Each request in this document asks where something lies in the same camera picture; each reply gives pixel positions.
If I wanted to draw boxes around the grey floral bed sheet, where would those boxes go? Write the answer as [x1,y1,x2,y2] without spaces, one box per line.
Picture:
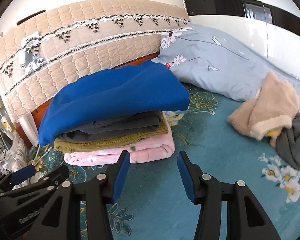
[4,132,32,173]

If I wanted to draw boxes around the grey hoodie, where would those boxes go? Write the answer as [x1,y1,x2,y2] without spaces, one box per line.
[275,110,300,172]

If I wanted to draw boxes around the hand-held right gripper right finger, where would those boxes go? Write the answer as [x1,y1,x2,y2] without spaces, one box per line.
[177,151,278,240]

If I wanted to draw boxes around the blue sweatshirt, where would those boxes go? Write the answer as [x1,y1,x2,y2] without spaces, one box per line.
[38,59,190,147]

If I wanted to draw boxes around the pink fleece garment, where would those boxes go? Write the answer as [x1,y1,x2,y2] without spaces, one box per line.
[63,120,175,166]

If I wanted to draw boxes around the beige quilted headboard cover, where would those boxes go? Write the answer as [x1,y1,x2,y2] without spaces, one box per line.
[0,0,192,123]

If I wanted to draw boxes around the beige fluffy garment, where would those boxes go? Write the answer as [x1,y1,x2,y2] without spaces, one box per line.
[227,70,300,147]

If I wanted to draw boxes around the olive knit sweater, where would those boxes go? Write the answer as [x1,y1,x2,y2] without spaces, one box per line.
[54,115,169,153]

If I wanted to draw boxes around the black strap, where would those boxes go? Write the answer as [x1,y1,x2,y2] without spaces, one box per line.
[16,9,47,26]

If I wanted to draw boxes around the white plastic sheet roll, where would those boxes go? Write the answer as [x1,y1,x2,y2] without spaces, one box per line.
[20,114,39,147]

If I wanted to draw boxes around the dark grey folded pants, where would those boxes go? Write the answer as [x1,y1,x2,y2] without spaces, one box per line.
[57,111,162,142]

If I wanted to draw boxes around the light blue floral duvet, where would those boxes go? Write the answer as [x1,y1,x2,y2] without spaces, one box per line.
[155,24,300,120]

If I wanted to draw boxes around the teal floral bed blanket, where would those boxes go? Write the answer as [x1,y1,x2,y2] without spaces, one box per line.
[27,82,300,240]

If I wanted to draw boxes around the white glossy wardrobe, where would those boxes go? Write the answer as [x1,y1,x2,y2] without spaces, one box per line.
[177,0,300,80]

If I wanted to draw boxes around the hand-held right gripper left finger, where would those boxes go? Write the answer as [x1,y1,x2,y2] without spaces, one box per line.
[27,150,131,240]

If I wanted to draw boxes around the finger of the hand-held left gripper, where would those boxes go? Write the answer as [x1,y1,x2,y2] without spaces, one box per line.
[0,165,37,193]
[0,165,70,199]

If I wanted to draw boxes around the clear plastic label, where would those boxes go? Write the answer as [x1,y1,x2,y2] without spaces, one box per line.
[20,31,44,69]

